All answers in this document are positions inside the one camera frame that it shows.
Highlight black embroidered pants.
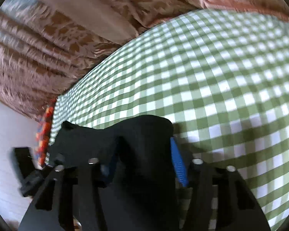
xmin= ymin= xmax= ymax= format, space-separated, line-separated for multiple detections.
xmin=49 ymin=115 xmax=179 ymax=230

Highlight colourful checkered pillow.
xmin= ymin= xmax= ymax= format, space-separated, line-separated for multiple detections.
xmin=34 ymin=105 xmax=54 ymax=167

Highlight green checkered bed sheet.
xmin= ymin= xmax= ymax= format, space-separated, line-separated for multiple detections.
xmin=50 ymin=9 xmax=289 ymax=230

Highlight brown floral curtain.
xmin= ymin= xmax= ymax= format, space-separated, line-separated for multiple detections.
xmin=0 ymin=0 xmax=289 ymax=120

